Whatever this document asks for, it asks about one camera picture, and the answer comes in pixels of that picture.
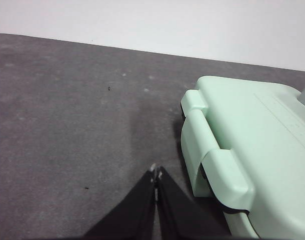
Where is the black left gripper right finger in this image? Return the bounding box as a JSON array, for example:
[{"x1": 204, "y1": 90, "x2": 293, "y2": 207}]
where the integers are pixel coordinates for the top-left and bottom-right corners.
[{"x1": 156, "y1": 165, "x2": 231, "y2": 240}]

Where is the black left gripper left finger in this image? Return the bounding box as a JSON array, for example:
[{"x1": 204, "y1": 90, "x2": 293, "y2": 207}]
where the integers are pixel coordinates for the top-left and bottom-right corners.
[{"x1": 81, "y1": 163, "x2": 158, "y2": 240}]

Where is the mint green hinged griddle cover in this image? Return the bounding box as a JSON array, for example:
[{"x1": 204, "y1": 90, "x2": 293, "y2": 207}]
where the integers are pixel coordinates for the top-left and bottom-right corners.
[{"x1": 180, "y1": 75, "x2": 305, "y2": 240}]

